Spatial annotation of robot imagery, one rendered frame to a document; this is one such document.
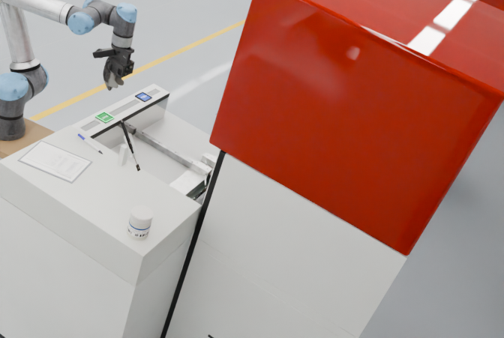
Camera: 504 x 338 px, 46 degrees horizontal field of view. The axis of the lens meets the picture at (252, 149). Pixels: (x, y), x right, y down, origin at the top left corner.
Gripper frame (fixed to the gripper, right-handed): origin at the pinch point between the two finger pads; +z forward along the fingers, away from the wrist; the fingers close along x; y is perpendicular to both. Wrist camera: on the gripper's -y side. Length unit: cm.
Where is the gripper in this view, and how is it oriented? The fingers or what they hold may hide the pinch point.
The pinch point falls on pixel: (109, 86)
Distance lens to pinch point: 244.1
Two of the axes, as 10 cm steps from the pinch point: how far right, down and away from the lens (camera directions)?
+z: -2.8, 7.9, 5.5
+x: 4.6, -3.9, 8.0
